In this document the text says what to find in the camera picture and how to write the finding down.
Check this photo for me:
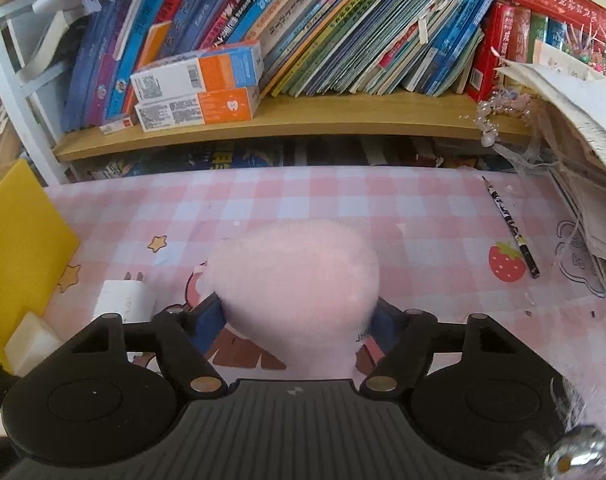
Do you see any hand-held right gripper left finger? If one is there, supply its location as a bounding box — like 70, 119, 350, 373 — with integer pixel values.
63, 294, 228, 401

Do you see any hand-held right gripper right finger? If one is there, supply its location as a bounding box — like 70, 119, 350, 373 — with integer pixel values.
359, 297, 538, 400

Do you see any white charger plug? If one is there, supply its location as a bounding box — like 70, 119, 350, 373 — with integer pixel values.
94, 271, 159, 326

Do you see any pink plush pig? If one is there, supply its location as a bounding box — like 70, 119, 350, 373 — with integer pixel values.
193, 220, 381, 381

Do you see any white foam block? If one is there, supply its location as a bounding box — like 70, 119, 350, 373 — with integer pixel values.
4, 311, 64, 376

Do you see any yellow cardboard box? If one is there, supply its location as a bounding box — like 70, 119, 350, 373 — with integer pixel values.
0, 159, 81, 376

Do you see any pink checkered desk mat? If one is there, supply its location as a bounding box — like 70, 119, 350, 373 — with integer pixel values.
0, 165, 606, 461

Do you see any black patterned pencil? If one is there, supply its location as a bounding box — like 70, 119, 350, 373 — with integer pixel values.
481, 176, 541, 279

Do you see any orange white carton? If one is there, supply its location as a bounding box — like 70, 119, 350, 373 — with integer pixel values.
134, 85, 261, 133
130, 40, 263, 106

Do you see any small white red box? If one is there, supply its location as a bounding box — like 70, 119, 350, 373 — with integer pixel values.
100, 115, 135, 136

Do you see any pearl bead ornament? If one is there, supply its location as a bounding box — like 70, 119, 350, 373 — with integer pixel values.
475, 85, 538, 153

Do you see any white wooden bookshelf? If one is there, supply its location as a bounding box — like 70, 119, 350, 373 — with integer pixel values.
0, 0, 606, 186

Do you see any silver metal bell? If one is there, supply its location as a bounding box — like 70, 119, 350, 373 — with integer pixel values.
544, 425, 606, 480

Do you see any stack of papers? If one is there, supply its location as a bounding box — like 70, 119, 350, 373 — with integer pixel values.
495, 42, 606, 296

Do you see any row of colourful books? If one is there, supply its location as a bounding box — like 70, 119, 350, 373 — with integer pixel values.
60, 0, 606, 133

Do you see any thick black-cover book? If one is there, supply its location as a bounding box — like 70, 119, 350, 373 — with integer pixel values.
16, 10, 91, 83

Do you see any colourful bead ornament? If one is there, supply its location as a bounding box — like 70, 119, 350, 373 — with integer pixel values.
558, 25, 606, 77

